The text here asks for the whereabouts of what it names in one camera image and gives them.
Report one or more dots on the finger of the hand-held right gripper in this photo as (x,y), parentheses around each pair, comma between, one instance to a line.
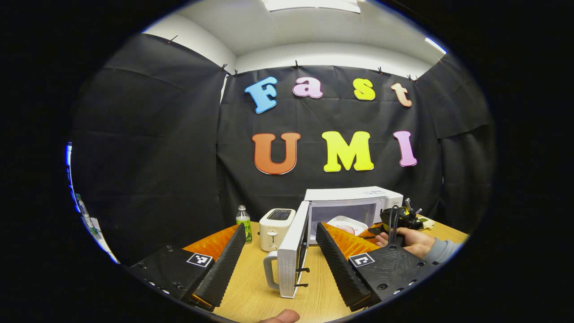
(373,231)

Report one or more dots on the white square plate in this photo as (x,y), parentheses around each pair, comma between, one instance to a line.
(354,222)

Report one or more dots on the pink food slice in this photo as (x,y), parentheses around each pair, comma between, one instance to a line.
(346,229)

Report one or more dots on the white microwave oven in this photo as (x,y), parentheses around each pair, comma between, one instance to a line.
(350,195)

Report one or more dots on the green drink bottle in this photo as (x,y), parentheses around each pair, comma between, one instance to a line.
(243,224)

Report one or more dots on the black backdrop cloth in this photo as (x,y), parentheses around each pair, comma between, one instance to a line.
(157,148)

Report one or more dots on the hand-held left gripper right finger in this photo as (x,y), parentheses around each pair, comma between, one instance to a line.
(338,264)

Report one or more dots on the white divided dish with grains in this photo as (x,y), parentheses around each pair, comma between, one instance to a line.
(427,223)

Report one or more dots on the long ceiling light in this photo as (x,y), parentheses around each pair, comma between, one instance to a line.
(311,4)

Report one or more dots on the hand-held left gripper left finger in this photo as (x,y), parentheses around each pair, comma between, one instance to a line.
(226,264)

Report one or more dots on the white toaster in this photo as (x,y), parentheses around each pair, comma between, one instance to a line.
(276,231)

